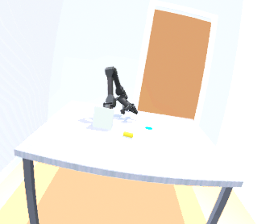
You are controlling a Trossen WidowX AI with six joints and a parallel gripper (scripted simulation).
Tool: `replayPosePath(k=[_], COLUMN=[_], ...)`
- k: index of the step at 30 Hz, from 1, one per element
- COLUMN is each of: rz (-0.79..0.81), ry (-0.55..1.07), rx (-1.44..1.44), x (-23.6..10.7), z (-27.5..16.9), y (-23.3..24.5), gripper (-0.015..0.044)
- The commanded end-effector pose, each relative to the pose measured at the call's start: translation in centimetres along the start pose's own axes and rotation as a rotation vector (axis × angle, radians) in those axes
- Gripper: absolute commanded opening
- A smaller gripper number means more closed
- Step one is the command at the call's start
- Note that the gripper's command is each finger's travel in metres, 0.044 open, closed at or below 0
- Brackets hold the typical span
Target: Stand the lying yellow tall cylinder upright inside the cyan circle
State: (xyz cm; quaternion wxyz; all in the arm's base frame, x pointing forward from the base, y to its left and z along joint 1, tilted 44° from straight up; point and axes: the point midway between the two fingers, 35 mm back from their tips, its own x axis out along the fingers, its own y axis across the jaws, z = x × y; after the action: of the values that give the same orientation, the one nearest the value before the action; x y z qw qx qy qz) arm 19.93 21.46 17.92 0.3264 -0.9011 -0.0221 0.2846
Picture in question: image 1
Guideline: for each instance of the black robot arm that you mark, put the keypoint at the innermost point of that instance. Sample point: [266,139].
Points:
[112,78]

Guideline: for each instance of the yellow cylinder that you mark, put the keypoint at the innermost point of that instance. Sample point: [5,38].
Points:
[127,134]

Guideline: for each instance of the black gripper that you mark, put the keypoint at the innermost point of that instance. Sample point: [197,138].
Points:
[129,106]

